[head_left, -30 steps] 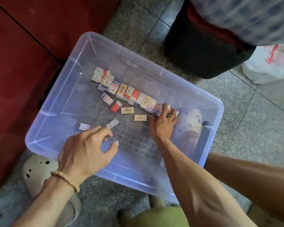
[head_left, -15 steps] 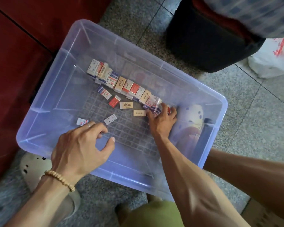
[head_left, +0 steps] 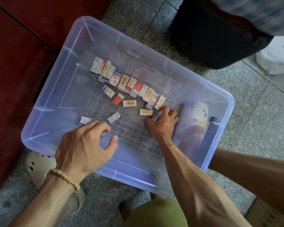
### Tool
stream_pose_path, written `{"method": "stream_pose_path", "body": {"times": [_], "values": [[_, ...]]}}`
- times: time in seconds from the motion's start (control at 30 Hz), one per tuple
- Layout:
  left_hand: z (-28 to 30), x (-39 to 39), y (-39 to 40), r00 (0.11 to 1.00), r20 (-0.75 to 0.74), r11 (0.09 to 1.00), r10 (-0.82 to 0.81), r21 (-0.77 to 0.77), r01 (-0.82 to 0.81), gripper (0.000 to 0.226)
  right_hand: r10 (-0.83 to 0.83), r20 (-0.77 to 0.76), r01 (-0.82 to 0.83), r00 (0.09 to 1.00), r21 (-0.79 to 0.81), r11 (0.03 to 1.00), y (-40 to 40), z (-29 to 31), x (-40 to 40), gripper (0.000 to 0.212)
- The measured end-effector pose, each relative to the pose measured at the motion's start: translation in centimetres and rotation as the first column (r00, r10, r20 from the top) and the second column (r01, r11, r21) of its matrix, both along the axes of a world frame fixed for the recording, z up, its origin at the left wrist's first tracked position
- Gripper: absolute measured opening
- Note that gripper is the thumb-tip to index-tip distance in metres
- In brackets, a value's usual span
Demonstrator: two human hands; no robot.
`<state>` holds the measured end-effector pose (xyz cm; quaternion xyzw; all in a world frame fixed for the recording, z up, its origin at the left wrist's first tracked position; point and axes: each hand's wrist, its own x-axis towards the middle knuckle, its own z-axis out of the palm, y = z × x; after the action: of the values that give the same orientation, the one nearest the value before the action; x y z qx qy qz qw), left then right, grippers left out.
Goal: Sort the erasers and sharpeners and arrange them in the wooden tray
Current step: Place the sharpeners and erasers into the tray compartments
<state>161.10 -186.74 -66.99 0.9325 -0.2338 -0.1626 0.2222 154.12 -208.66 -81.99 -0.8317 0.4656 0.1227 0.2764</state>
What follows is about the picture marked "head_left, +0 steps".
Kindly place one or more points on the person's right forearm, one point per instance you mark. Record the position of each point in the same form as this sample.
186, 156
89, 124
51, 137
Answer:
199, 186

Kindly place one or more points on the row of erasers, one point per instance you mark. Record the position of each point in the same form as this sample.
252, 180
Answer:
128, 82

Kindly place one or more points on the person's left hand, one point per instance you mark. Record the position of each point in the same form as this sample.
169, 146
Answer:
83, 151

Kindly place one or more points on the crumpled white plastic bag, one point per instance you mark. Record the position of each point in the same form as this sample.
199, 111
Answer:
277, 56

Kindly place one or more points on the person's left forearm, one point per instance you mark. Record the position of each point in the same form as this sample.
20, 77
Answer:
42, 205

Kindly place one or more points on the person's cream clog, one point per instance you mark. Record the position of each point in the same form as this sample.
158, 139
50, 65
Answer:
38, 165
196, 113

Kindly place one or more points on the clear plastic storage bin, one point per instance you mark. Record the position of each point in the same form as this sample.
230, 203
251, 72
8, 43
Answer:
61, 82

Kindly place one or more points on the person's right cream clog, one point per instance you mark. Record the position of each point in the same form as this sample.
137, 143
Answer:
196, 113

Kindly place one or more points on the person's right hand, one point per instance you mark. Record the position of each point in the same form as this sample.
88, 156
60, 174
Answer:
164, 124

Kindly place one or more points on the person's left cream clog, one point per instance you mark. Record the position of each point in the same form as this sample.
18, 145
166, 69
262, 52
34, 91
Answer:
38, 165

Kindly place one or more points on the black stool red cushion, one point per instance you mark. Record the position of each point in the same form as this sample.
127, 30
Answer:
213, 37

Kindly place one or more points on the red display counter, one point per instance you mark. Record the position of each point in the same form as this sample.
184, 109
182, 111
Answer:
14, 68

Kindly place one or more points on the person's right leg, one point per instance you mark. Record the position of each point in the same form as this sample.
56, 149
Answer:
260, 179

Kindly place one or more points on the blue white eraser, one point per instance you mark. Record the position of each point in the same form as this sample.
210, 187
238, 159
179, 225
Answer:
108, 90

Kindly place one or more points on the flat brown cardboard piece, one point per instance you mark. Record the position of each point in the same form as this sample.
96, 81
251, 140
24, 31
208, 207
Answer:
270, 215

